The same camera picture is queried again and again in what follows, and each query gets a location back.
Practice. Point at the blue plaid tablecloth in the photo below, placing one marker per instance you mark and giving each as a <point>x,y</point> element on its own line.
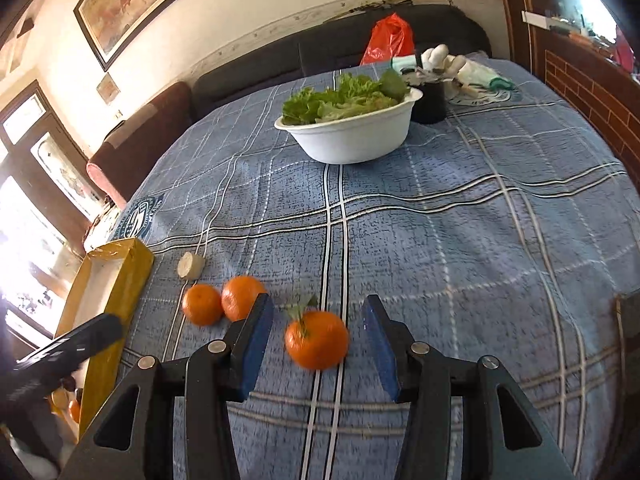
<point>507,229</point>

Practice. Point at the black cup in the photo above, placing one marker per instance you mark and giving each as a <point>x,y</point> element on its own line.
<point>431,107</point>

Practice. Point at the framed wall painting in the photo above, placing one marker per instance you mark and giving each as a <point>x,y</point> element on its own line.
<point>135,0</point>

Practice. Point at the green lettuce leaves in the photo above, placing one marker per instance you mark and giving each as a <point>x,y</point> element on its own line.
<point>354,96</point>

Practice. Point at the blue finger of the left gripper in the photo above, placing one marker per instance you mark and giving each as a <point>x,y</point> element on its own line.
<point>45,368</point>

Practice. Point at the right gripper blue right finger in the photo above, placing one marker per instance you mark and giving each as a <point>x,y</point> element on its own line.
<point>503,435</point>

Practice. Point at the yellow cardboard tray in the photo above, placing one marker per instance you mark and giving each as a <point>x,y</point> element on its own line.
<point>110,280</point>

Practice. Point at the white bowl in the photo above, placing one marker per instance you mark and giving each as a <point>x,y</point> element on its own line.
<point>356,139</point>

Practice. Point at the black leather sofa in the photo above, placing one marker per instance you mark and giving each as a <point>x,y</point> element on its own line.
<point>334,45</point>

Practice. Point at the red plastic bag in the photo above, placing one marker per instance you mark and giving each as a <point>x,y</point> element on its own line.
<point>391,37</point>

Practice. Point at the small pale sugarcane piece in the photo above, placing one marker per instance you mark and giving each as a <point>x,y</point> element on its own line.
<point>190,266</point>

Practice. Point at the leafy orange mandarin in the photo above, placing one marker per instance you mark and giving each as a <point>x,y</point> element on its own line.
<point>315,339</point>

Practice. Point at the maroon armchair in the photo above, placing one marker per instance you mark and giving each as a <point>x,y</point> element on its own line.
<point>130,151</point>

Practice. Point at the wooden brick-pattern cabinet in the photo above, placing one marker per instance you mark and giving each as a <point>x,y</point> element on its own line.
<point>599,89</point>

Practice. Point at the white work gloves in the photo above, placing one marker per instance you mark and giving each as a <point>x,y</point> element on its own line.
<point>458,73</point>

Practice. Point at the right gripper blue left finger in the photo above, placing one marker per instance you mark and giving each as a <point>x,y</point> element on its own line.
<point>132,435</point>

